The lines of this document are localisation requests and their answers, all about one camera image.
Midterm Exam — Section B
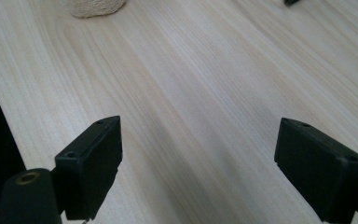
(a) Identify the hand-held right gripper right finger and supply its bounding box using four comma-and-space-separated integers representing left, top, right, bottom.
273, 117, 358, 224

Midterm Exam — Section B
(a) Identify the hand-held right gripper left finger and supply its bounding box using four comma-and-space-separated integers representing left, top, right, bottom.
54, 115, 124, 222

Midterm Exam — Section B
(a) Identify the cream knitted object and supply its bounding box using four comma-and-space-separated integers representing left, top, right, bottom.
61, 0, 128, 19

